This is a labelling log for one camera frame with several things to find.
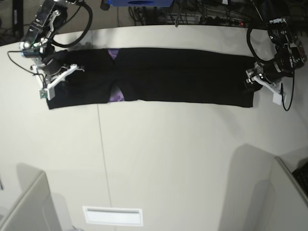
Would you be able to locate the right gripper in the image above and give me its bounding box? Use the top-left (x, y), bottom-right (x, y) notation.
top-left (31, 56), bottom-right (85, 89)

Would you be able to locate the black power strip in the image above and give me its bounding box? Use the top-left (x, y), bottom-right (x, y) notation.
top-left (204, 16), bottom-right (244, 27)

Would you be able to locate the grey right partition panel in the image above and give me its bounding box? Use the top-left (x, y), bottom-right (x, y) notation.
top-left (250, 157), bottom-right (308, 231)

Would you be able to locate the grey left partition panel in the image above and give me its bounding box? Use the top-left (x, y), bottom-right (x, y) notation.
top-left (0, 171), bottom-right (62, 231)

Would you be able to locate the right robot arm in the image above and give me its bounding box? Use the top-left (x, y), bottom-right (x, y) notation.
top-left (19, 0), bottom-right (93, 90)

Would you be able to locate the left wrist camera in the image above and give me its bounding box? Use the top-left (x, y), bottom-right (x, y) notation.
top-left (272, 92), bottom-right (285, 105)

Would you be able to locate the black keyboard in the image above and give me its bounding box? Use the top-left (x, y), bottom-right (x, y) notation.
top-left (292, 163), bottom-right (308, 195)

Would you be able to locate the black T-shirt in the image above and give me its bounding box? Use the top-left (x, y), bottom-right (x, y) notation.
top-left (47, 48), bottom-right (255, 109)

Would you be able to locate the grey partition panel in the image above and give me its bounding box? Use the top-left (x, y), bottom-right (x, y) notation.
top-left (250, 157), bottom-right (308, 231)
top-left (0, 171), bottom-right (62, 231)

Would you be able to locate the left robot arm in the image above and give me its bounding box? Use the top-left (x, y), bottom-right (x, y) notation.
top-left (241, 18), bottom-right (307, 94)

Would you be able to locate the blue box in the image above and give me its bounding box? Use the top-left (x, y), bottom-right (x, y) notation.
top-left (106, 0), bottom-right (173, 7)

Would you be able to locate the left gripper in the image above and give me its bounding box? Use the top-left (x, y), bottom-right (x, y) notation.
top-left (242, 62), bottom-right (286, 94)

